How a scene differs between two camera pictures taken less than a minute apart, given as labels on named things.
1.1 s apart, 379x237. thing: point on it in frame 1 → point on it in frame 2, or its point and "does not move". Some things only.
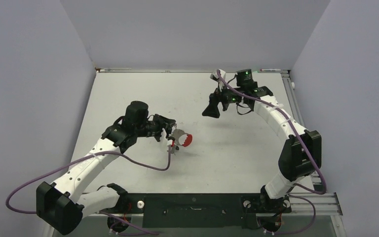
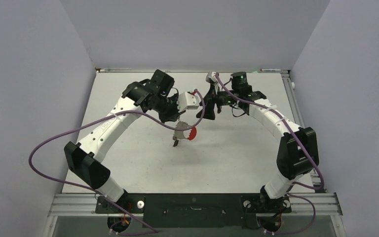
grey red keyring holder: (181, 138) → (179, 134)
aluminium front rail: (322, 202) does not move
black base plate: (201, 211) does not move
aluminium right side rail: (297, 110) does not move
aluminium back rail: (181, 70) does not move
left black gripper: (164, 123) → (175, 113)
